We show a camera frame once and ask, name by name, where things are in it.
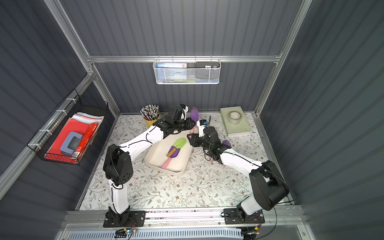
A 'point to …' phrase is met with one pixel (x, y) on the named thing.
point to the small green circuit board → (129, 231)
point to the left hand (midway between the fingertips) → (197, 123)
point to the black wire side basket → (90, 112)
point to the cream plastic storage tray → (156, 155)
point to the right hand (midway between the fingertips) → (189, 136)
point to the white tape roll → (234, 117)
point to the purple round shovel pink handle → (174, 155)
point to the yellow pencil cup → (149, 123)
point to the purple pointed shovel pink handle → (194, 114)
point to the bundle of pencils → (150, 112)
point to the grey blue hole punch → (70, 143)
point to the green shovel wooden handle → (179, 143)
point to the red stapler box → (85, 141)
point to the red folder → (74, 125)
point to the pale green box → (242, 127)
